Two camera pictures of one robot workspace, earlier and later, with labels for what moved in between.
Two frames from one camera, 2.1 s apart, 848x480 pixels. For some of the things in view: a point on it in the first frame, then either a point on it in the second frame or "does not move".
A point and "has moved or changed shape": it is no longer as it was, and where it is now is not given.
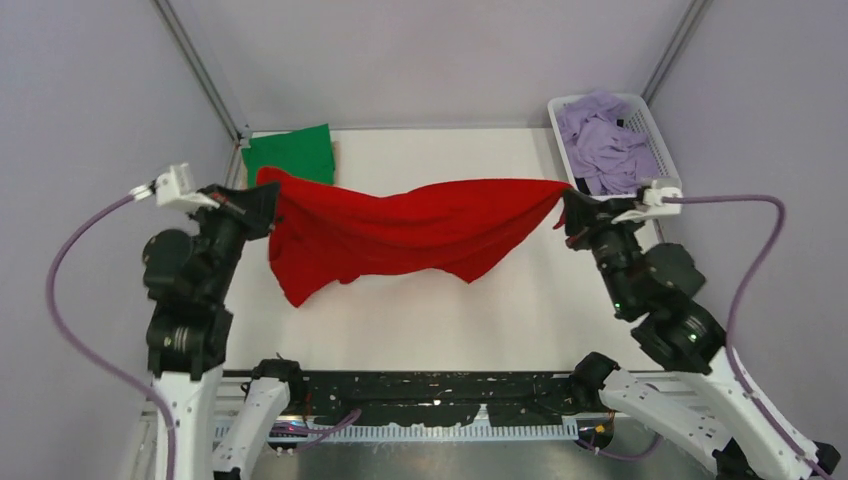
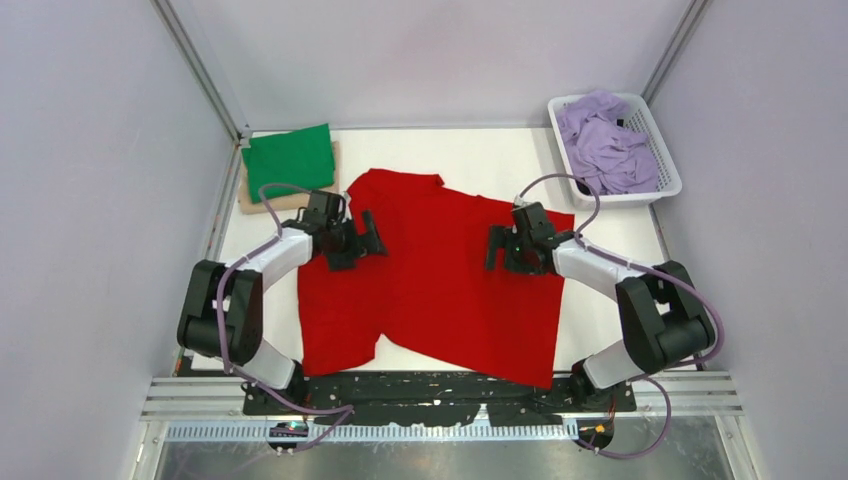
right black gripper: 586,215 -> 504,237
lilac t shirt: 611,159 does not move
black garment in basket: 582,185 does not move
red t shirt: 319,240 has moved or changed shape
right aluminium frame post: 674,49 does not move
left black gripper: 260,203 -> 369,245
